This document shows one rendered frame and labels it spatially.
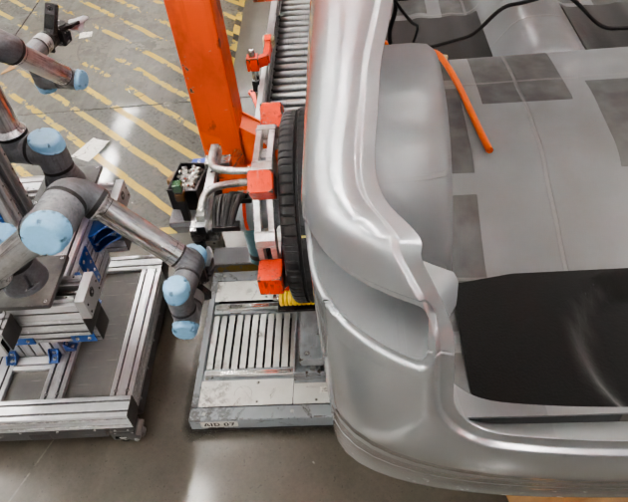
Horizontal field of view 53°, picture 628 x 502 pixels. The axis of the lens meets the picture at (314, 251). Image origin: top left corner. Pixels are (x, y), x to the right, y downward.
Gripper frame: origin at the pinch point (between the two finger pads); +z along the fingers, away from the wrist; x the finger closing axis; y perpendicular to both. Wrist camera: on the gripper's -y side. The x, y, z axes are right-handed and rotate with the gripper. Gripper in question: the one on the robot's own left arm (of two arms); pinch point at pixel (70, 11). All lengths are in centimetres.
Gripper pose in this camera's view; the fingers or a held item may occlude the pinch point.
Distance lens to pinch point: 287.5
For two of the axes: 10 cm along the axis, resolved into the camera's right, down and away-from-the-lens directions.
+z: 2.5, -7.1, 6.6
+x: 9.7, 2.1, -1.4
